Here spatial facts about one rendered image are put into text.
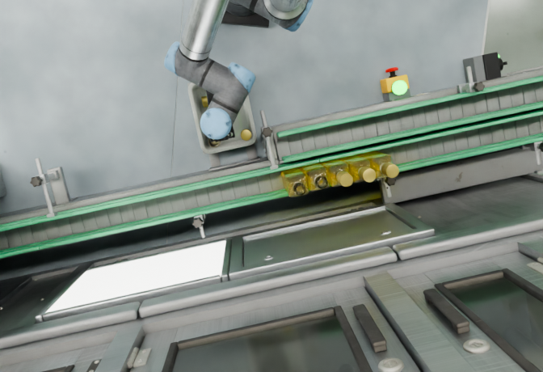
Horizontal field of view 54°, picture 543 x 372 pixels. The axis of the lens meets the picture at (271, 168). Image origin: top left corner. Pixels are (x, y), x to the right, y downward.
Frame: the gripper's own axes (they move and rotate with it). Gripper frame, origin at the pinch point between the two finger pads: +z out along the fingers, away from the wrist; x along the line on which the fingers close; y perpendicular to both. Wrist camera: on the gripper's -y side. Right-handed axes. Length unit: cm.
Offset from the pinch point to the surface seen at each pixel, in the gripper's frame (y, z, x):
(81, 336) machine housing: 38, -61, -33
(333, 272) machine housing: 36, -59, 19
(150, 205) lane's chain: 22.8, -7.4, -25.2
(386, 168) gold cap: 21, -36, 40
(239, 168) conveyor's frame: 16.9, -7.4, 2.9
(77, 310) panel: 36, -51, -36
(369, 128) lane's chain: 12.3, -7.5, 43.5
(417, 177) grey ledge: 30, -8, 55
